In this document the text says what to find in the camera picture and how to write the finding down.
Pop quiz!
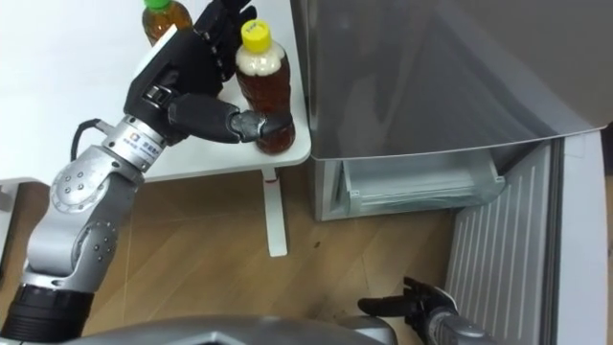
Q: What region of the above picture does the yellow-capped tea bottle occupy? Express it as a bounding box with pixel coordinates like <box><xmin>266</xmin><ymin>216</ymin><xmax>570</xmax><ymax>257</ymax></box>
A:
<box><xmin>234</xmin><ymin>18</ymin><xmax>297</xmax><ymax>155</ymax></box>

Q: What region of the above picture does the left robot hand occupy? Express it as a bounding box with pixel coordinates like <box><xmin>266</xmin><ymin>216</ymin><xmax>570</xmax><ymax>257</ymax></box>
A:
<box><xmin>123</xmin><ymin>0</ymin><xmax>295</xmax><ymax>147</ymax></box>

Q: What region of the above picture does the grey fridge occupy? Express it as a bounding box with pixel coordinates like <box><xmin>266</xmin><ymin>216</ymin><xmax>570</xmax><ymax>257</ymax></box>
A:
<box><xmin>289</xmin><ymin>0</ymin><xmax>613</xmax><ymax>222</ymax></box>

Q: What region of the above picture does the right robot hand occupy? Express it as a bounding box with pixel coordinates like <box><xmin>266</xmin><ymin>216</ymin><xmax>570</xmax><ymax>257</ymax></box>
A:
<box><xmin>357</xmin><ymin>276</ymin><xmax>459</xmax><ymax>343</ymax></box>

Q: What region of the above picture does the robot body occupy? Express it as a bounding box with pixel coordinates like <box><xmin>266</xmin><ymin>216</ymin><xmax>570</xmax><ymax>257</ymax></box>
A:
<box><xmin>57</xmin><ymin>313</ymin><xmax>398</xmax><ymax>345</ymax></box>

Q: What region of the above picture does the green-capped tea bottle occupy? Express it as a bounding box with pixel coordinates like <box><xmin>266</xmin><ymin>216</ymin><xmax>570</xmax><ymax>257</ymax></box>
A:
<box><xmin>141</xmin><ymin>0</ymin><xmax>193</xmax><ymax>47</ymax></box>

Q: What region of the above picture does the open fridge door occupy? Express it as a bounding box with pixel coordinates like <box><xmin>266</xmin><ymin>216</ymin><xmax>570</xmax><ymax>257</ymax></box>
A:
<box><xmin>443</xmin><ymin>129</ymin><xmax>610</xmax><ymax>345</ymax></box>

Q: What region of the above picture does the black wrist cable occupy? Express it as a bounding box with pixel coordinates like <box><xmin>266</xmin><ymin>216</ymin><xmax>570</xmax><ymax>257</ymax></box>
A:
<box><xmin>70</xmin><ymin>118</ymin><xmax>115</xmax><ymax>163</ymax></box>

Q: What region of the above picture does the white table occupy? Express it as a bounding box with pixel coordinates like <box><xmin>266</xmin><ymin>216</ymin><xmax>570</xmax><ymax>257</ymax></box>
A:
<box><xmin>0</xmin><ymin>0</ymin><xmax>312</xmax><ymax>258</ymax></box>

